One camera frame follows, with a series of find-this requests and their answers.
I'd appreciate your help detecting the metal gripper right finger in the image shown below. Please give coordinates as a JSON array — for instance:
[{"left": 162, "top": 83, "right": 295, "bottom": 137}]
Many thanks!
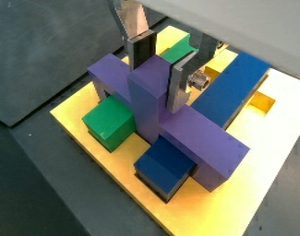
[{"left": 167, "top": 31, "right": 219, "bottom": 112}]

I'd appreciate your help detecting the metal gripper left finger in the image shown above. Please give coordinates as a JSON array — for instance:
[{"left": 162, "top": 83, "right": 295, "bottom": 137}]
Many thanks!
[{"left": 108, "top": 0, "right": 158, "bottom": 70}]

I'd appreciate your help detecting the purple cross-shaped block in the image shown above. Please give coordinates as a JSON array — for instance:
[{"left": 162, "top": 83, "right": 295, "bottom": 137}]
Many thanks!
[{"left": 88, "top": 54, "right": 250, "bottom": 191}]

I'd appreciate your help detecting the yellow slotted base board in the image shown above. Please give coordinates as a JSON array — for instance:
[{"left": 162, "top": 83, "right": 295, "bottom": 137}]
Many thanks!
[{"left": 52, "top": 27, "right": 300, "bottom": 236}]

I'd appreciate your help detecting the green long bar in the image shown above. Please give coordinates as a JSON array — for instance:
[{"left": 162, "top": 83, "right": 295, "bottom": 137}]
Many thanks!
[{"left": 84, "top": 33, "right": 195, "bottom": 151}]

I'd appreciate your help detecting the blue long bar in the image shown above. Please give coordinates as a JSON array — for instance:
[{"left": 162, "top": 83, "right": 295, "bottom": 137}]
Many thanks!
[{"left": 135, "top": 53, "right": 271, "bottom": 201}]

